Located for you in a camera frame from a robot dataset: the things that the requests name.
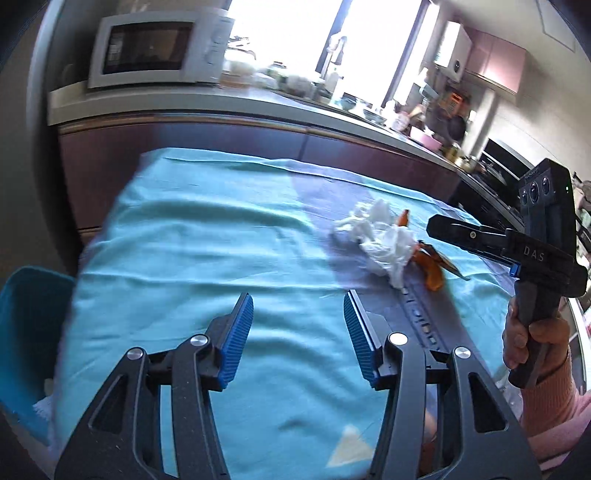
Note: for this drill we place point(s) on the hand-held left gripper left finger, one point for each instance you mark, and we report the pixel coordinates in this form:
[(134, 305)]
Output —
[(235, 341)]

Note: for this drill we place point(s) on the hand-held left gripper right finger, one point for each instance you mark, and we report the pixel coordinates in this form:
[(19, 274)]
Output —
[(360, 341)]

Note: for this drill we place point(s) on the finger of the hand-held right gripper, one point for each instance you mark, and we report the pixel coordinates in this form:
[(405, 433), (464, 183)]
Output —
[(471, 235)]

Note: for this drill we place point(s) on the orange peel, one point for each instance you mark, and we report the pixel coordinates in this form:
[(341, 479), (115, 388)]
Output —
[(434, 277)]

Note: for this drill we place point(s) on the white tissue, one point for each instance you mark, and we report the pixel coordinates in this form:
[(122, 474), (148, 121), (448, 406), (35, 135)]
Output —
[(388, 244)]

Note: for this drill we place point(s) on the white foam net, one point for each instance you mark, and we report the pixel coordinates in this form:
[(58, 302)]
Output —
[(44, 410)]

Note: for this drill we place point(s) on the blue plastic bin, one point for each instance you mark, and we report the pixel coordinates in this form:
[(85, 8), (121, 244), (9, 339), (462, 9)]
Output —
[(32, 323)]

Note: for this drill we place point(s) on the person's right forearm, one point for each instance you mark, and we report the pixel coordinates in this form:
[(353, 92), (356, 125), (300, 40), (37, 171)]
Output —
[(554, 406)]

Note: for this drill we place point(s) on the person's right hand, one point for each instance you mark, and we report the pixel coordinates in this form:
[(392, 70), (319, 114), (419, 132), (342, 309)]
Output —
[(549, 334)]

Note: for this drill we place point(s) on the black range hood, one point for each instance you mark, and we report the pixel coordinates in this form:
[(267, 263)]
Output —
[(503, 159)]

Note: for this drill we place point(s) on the teal and grey blanket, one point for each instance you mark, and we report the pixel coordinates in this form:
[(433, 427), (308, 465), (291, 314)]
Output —
[(184, 258)]

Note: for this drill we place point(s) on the hanging frying pan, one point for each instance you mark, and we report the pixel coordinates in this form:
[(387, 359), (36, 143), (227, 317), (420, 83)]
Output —
[(456, 129)]

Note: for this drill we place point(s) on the orange hanging grater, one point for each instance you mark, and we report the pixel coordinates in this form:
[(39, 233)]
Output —
[(452, 104)]

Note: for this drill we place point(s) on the white water heater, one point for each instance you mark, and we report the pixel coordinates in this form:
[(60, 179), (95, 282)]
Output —
[(455, 50)]

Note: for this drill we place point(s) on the brown lower cabinets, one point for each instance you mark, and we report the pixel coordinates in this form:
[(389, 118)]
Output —
[(184, 138)]

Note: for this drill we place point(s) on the kitchen window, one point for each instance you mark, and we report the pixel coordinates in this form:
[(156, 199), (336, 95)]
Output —
[(369, 41)]

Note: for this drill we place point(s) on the metal kitchen faucet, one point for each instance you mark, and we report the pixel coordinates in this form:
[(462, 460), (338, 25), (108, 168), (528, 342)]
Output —
[(334, 55)]

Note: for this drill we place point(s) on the kitchen countertop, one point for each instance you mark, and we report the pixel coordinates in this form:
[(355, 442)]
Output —
[(184, 99)]

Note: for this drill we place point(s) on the glass kettle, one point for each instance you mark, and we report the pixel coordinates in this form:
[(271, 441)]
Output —
[(240, 57)]

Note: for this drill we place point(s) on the white microwave oven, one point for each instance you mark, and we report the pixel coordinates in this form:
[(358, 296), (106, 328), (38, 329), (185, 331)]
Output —
[(147, 50)]

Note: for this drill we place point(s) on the pink wall cabinet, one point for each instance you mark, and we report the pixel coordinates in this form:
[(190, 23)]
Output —
[(496, 60)]

